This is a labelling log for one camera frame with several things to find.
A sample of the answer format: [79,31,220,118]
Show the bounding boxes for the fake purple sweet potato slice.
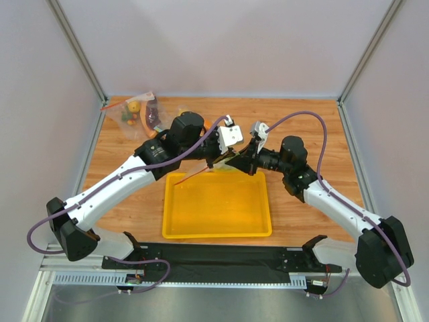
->
[140,97,161,139]

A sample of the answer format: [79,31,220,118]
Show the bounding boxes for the fake small cherry tomatoes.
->
[121,109,138,126]

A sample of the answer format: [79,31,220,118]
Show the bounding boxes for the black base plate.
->
[100,239,343,286]

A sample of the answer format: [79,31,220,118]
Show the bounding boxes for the aluminium frame rail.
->
[19,243,423,322]

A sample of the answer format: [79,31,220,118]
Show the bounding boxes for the yellow plastic tray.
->
[162,171,272,239]

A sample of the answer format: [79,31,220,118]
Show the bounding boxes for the purple cable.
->
[266,110,412,299]
[26,115,232,305]

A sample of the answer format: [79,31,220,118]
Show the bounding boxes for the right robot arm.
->
[227,136,414,288]

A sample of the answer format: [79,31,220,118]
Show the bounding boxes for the red-zip clear bag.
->
[174,150,239,186]
[101,92,172,141]

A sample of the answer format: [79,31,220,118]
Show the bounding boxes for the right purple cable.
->
[266,110,412,299]

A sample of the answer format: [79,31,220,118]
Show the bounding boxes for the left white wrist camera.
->
[217,115,244,154]

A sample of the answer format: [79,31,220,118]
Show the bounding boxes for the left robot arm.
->
[46,112,243,262]

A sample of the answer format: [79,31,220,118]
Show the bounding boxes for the blue-zip clear bag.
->
[155,105,193,132]

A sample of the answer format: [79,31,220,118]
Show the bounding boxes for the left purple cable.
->
[26,115,232,305]

